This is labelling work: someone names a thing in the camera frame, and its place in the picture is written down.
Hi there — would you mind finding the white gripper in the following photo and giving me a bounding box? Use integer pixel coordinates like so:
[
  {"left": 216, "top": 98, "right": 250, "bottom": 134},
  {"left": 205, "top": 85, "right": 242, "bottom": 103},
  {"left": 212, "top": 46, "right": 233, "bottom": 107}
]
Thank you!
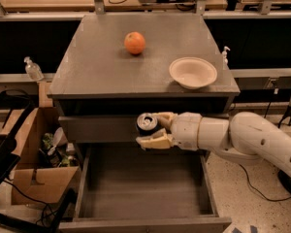
[{"left": 136, "top": 112, "right": 202, "bottom": 150}]

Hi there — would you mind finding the blue pepsi can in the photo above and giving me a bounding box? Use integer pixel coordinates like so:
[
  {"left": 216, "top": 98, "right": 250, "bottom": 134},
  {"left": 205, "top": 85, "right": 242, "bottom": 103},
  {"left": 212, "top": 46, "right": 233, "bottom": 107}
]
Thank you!
[{"left": 136, "top": 113, "right": 159, "bottom": 136}]

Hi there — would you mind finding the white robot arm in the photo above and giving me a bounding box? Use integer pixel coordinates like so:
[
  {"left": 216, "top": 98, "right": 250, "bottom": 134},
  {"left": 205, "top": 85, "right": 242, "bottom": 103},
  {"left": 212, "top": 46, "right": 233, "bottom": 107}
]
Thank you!
[{"left": 136, "top": 112, "right": 291, "bottom": 178}]

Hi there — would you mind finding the open grey middle drawer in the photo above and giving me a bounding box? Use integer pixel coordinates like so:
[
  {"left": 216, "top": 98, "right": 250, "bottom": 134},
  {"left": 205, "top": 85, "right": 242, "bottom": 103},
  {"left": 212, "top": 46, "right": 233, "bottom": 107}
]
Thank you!
[{"left": 59, "top": 144, "right": 232, "bottom": 233}]

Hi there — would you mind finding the grey wooden drawer cabinet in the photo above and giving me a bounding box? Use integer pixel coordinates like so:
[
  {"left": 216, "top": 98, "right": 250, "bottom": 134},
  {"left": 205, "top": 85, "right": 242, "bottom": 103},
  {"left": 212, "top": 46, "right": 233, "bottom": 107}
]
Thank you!
[{"left": 47, "top": 13, "right": 241, "bottom": 160}]

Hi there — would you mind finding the closed grey top drawer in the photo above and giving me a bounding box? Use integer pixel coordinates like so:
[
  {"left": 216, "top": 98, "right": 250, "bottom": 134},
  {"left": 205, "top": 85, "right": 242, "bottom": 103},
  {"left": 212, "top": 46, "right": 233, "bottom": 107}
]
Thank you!
[{"left": 59, "top": 115, "right": 148, "bottom": 144}]

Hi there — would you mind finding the white paper bowl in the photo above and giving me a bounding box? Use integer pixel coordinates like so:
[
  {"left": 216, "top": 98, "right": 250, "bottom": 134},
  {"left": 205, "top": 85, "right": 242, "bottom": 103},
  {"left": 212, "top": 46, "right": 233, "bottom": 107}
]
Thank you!
[{"left": 169, "top": 57, "right": 217, "bottom": 89}]

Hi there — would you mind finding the small white pump bottle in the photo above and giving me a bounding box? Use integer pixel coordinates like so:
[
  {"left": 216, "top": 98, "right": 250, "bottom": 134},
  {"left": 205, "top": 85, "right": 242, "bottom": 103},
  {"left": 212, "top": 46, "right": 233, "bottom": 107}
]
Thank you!
[{"left": 221, "top": 46, "right": 230, "bottom": 70}]

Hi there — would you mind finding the orange fruit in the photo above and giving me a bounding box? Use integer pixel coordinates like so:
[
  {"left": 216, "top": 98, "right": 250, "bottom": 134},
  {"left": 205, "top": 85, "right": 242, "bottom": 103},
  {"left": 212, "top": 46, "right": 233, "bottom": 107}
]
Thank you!
[{"left": 124, "top": 32, "right": 146, "bottom": 54}]

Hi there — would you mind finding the open cardboard box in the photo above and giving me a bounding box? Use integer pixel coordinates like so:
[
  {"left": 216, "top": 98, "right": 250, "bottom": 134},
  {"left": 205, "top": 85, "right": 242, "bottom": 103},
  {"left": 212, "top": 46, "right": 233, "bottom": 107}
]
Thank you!
[{"left": 10, "top": 81, "right": 82, "bottom": 207}]

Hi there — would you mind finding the black stand base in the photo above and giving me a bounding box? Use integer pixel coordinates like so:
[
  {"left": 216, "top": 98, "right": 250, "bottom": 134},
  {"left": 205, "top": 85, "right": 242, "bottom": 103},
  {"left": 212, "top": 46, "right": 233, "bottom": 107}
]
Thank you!
[{"left": 277, "top": 170, "right": 291, "bottom": 194}]

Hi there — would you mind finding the clear sanitizer pump bottle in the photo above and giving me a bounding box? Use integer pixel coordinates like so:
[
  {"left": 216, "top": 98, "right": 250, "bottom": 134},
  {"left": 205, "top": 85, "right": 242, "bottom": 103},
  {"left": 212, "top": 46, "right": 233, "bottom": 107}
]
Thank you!
[{"left": 24, "top": 56, "right": 44, "bottom": 82}]

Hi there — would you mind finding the black floor cable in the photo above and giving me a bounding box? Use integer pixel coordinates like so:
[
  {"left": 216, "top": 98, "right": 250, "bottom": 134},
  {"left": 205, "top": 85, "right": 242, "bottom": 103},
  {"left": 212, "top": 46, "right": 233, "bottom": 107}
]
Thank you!
[{"left": 238, "top": 163, "right": 291, "bottom": 203}]

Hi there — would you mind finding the black chair frame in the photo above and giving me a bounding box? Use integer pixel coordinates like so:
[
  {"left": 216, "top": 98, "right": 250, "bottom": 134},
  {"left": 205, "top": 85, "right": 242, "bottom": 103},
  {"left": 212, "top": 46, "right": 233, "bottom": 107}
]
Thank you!
[{"left": 0, "top": 89, "right": 77, "bottom": 233}]

